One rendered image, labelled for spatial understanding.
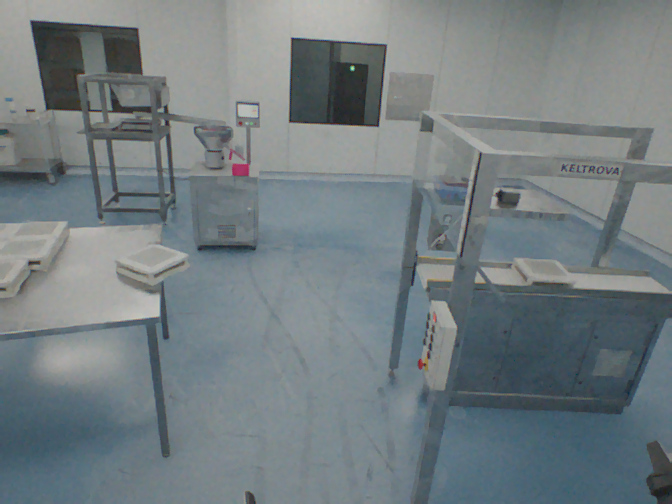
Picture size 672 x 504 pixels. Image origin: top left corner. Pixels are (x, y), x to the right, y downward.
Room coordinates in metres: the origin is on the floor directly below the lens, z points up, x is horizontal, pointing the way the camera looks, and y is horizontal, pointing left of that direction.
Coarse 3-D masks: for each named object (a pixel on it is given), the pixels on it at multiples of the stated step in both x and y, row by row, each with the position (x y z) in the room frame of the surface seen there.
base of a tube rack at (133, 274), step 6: (180, 264) 2.04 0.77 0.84; (186, 264) 2.05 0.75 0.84; (120, 270) 1.94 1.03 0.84; (126, 270) 1.93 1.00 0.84; (132, 270) 1.94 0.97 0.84; (168, 270) 1.97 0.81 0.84; (174, 270) 1.97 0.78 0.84; (180, 270) 2.00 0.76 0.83; (132, 276) 1.90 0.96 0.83; (138, 276) 1.89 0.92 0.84; (144, 276) 1.89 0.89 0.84; (156, 276) 1.90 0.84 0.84; (162, 276) 1.90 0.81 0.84; (144, 282) 1.87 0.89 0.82; (150, 282) 1.85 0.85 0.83; (156, 282) 1.87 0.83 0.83
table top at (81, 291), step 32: (160, 224) 2.62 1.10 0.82; (64, 256) 2.09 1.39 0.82; (96, 256) 2.11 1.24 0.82; (32, 288) 1.75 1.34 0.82; (64, 288) 1.77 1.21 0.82; (96, 288) 1.79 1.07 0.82; (128, 288) 1.81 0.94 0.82; (160, 288) 1.83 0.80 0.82; (0, 320) 1.49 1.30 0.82; (32, 320) 1.51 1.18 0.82; (64, 320) 1.52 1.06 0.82; (96, 320) 1.54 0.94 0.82; (128, 320) 1.56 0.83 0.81; (160, 320) 1.61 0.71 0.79
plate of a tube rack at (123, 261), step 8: (144, 248) 2.10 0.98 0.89; (160, 248) 2.12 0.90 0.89; (176, 256) 2.03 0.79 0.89; (184, 256) 2.04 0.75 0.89; (120, 264) 1.93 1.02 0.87; (128, 264) 1.91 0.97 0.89; (136, 264) 1.92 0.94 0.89; (160, 264) 1.93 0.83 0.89; (168, 264) 1.94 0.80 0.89; (176, 264) 1.98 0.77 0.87; (144, 272) 1.86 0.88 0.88; (152, 272) 1.85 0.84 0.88
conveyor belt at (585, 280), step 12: (420, 264) 2.31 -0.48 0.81; (420, 276) 2.19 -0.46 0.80; (432, 276) 2.16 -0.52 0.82; (444, 276) 2.17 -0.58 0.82; (480, 276) 2.20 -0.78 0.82; (492, 276) 2.21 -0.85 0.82; (504, 276) 2.23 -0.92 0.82; (516, 276) 2.23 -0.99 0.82; (576, 276) 2.29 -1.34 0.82; (588, 276) 2.30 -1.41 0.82; (600, 276) 2.31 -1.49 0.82; (612, 276) 2.33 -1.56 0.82; (624, 276) 2.34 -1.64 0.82; (636, 276) 2.34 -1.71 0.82; (480, 288) 2.07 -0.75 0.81; (600, 288) 2.16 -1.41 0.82; (612, 288) 2.17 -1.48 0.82; (624, 288) 2.18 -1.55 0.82; (636, 288) 2.19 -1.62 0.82; (648, 288) 2.20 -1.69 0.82; (660, 288) 2.21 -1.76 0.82
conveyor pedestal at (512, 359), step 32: (480, 320) 2.11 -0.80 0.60; (512, 320) 2.11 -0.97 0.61; (544, 320) 2.12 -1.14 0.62; (576, 320) 2.12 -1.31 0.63; (608, 320) 2.12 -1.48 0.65; (640, 320) 2.12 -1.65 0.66; (480, 352) 2.11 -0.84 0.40; (512, 352) 2.11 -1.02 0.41; (544, 352) 2.12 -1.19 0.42; (576, 352) 2.12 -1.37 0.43; (608, 352) 2.13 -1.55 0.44; (640, 352) 2.13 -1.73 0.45; (480, 384) 2.11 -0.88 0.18; (512, 384) 2.11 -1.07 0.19; (544, 384) 2.12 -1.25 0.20; (576, 384) 2.12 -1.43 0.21; (608, 384) 2.13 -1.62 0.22
